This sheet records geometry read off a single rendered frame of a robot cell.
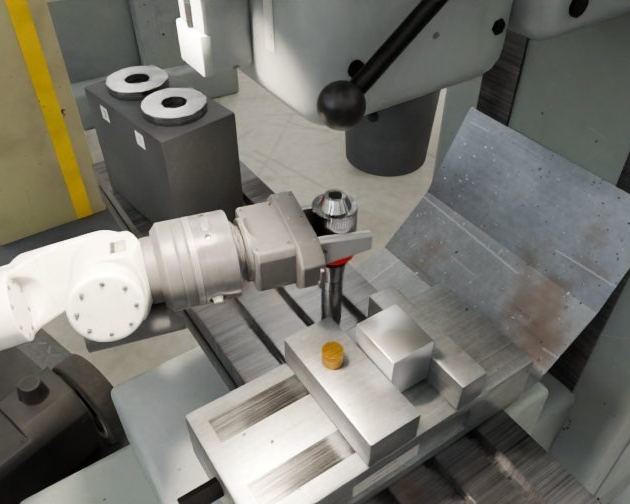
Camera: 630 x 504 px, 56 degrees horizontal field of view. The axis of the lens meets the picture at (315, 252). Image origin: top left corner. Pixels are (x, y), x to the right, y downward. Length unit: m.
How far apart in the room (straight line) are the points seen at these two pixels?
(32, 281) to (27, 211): 1.90
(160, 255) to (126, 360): 1.49
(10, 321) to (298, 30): 0.35
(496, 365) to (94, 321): 0.41
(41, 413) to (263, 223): 0.71
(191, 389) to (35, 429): 0.43
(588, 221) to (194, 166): 0.53
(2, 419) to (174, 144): 0.65
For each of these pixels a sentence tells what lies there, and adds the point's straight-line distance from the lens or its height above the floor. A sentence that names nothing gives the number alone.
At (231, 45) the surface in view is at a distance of 0.44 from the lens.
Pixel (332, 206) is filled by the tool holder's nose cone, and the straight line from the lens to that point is 0.59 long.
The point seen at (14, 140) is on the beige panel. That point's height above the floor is 0.44.
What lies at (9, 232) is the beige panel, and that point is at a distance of 2.56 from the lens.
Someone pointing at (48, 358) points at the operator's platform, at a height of 0.40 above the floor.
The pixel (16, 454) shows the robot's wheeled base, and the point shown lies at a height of 0.59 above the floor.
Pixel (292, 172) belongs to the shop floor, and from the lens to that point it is 2.74.
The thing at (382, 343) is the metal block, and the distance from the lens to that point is 0.59.
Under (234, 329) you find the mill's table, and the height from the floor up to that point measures 0.94.
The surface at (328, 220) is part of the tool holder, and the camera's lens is 0.58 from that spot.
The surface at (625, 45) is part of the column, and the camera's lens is 0.79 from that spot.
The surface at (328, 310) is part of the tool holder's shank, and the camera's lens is 0.69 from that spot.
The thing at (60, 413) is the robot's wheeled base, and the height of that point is 0.60.
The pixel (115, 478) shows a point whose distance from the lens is 0.93.
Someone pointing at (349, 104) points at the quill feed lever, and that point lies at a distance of 0.36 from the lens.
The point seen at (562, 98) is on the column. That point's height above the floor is 1.17.
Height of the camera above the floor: 1.52
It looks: 41 degrees down
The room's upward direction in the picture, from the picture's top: straight up
